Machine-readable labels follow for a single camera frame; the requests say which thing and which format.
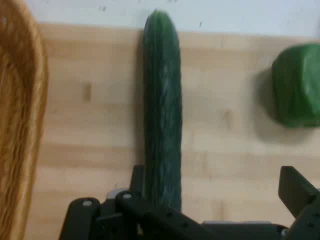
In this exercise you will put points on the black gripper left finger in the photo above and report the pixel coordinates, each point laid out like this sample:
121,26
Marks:
130,215

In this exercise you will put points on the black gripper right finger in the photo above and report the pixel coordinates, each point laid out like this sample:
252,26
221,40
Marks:
303,200

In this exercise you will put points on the bamboo cutting board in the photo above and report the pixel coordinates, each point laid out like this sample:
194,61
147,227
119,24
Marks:
100,125

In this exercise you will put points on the long dark green cucumber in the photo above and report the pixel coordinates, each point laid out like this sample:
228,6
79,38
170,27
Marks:
162,112

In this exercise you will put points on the green bell pepper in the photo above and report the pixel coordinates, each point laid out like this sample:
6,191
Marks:
297,87

